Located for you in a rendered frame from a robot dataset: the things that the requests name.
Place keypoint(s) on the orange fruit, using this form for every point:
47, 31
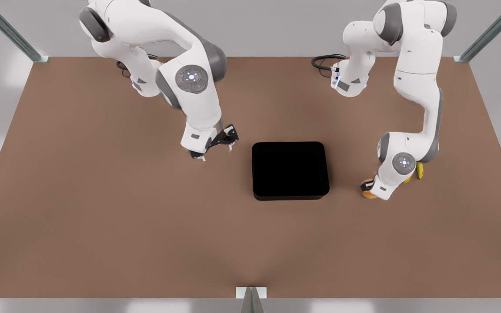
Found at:
369, 195

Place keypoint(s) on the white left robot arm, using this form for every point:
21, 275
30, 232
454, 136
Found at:
420, 87

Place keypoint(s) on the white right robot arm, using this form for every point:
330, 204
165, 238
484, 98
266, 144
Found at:
198, 100

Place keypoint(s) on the yellow banana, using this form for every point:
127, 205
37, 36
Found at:
419, 171

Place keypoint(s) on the black square tray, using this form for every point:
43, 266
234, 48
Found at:
289, 170

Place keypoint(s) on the silver frame post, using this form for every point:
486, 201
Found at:
251, 300
489, 32
11, 34

